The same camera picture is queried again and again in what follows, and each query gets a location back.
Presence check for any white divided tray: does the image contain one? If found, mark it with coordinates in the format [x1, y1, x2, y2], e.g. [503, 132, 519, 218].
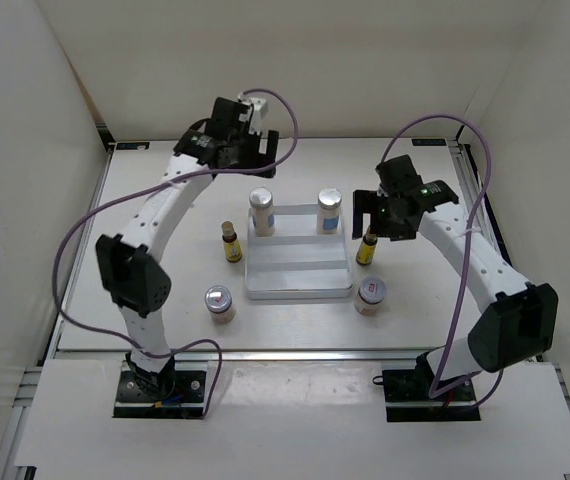
[244, 204, 354, 301]

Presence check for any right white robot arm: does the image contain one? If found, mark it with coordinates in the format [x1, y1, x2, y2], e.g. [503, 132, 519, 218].
[352, 180, 559, 399]

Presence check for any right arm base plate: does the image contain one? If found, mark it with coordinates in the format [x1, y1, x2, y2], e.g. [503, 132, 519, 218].
[370, 367, 482, 423]

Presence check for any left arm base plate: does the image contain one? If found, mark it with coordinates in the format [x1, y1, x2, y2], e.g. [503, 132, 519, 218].
[112, 362, 207, 420]

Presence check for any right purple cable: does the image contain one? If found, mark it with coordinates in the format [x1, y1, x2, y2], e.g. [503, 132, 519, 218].
[374, 113, 503, 412]

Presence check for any short jar right red label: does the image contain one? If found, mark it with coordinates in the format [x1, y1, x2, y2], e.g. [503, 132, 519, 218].
[354, 276, 387, 316]

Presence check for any tall jar silver lid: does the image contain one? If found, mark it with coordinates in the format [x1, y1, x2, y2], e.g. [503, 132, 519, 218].
[249, 187, 275, 237]
[316, 188, 342, 235]

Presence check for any short jar red label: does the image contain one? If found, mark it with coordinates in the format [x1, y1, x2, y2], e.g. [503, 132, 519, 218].
[204, 285, 236, 324]
[354, 276, 387, 316]

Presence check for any small yellow bottle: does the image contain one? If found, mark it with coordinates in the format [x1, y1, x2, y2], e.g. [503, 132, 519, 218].
[221, 221, 242, 263]
[355, 227, 378, 266]

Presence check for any short jar left red label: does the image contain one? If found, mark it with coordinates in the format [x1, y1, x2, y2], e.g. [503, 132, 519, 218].
[204, 285, 236, 324]

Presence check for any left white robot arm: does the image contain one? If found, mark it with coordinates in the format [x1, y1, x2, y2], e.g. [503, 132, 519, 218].
[96, 127, 279, 400]

